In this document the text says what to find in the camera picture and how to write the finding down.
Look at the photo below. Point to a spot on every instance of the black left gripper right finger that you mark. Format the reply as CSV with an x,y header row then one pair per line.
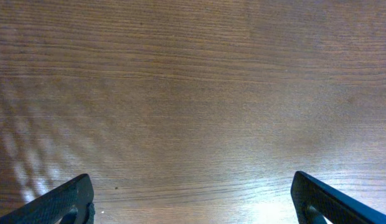
x,y
317,202

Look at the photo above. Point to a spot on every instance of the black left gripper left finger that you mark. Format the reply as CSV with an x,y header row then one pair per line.
x,y
72,202

